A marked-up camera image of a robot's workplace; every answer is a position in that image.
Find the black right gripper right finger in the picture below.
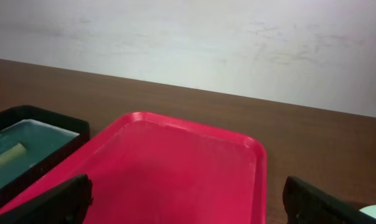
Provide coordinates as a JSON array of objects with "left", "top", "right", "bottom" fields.
[{"left": 283, "top": 176, "right": 376, "bottom": 224}]

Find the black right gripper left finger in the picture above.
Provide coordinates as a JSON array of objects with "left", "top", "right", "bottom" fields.
[{"left": 0, "top": 174, "right": 93, "bottom": 224}]

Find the yellow green sponge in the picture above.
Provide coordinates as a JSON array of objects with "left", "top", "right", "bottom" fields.
[{"left": 0, "top": 143, "right": 26, "bottom": 168}]

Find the dark green water tray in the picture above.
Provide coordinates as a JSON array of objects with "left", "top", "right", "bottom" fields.
[{"left": 0, "top": 105, "right": 90, "bottom": 208}]

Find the red plastic tray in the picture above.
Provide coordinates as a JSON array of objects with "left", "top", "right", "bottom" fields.
[{"left": 0, "top": 112, "right": 266, "bottom": 224}]

